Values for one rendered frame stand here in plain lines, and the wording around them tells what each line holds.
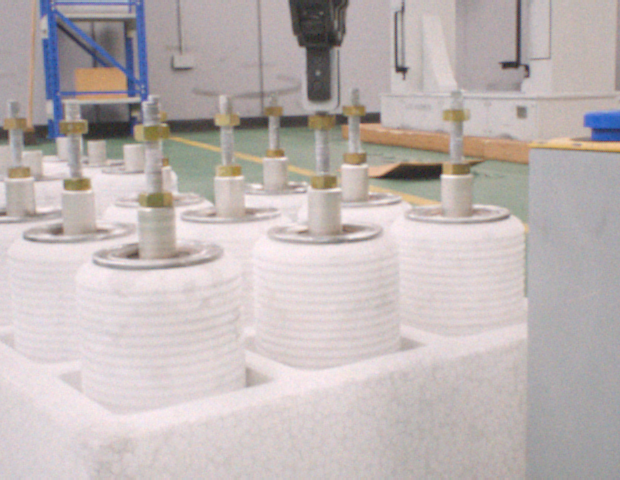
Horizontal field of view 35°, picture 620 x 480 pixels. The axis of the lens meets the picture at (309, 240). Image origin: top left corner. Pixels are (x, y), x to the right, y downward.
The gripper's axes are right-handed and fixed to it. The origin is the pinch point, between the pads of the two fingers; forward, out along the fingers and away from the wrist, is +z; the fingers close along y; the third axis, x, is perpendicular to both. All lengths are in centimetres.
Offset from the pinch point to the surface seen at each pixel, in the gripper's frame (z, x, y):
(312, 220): 8.9, 0.7, -0.9
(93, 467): 18.3, 9.0, -18.9
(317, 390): 17.2, -0.7, -9.8
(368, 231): 9.7, -2.8, -0.4
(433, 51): -12, 5, 460
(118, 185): 11, 29, 41
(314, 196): 7.3, 0.5, -1.0
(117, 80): -1, 213, 555
